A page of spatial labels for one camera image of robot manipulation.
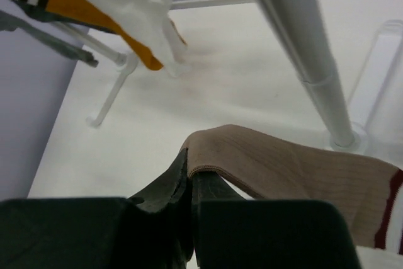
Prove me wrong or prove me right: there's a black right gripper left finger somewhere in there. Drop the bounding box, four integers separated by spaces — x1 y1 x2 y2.
1 150 193 268

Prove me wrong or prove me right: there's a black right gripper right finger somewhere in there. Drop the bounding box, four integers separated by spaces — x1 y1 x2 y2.
192 173 361 268

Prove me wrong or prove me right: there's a brown beige sock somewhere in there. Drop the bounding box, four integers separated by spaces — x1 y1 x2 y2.
183 125 402 254

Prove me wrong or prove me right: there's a white sock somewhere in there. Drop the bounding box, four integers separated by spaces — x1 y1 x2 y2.
87 0 190 77

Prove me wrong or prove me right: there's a grey sock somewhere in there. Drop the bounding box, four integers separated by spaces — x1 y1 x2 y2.
1 0 112 67

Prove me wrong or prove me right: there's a white clothes rack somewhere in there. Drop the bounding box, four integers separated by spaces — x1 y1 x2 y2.
50 0 402 155

